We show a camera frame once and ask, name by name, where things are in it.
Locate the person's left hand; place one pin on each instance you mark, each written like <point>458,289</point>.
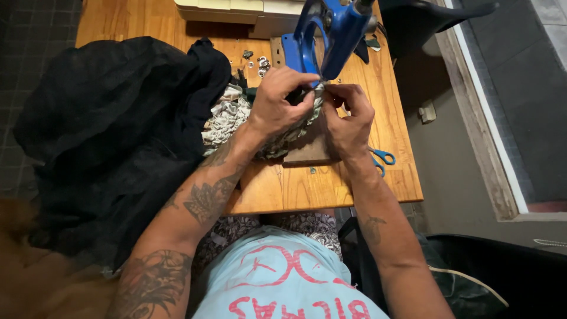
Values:
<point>270,106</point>

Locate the person's right hand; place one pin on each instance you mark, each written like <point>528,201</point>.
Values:
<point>352,128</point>

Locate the grey green patterned garment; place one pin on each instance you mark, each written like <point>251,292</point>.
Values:
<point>228,119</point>

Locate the pile of metal snap fasteners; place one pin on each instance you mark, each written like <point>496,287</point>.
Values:
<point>262,64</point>

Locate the wooden press base board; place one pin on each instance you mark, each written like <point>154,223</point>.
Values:
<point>310,148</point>

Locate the dark fabric scraps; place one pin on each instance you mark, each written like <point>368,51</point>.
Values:
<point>365,46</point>

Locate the blue hand press machine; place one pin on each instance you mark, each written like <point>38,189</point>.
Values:
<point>341,31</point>

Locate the cream sewing machine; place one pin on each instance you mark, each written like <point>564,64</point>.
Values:
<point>230,11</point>

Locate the black plastic chair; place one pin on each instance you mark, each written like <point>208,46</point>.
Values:
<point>421,22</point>

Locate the grey patterned trousers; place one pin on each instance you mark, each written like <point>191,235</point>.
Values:
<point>230,230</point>

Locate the black mesh fabric heap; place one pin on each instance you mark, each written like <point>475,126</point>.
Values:
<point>115,141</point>

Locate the light blue printed shirt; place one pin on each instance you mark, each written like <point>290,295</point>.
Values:
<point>283,279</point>

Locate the white wall socket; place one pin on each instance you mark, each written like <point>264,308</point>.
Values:
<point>427,111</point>

